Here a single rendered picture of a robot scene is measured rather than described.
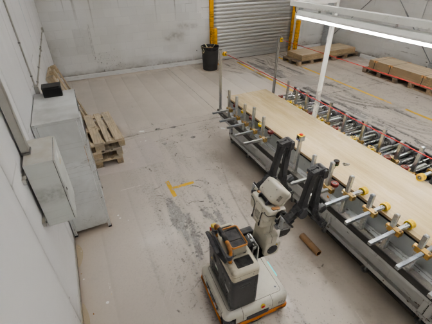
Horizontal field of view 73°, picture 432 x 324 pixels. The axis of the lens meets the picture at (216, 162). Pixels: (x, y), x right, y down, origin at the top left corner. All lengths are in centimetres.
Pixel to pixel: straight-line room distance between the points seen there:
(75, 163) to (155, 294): 162
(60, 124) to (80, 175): 64
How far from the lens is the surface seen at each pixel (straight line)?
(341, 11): 333
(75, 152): 345
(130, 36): 969
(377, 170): 374
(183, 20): 1006
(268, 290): 304
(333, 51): 1139
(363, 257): 372
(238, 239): 255
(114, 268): 368
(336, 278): 365
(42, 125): 331
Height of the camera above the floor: 283
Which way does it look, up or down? 34 degrees down
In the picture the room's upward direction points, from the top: straight up
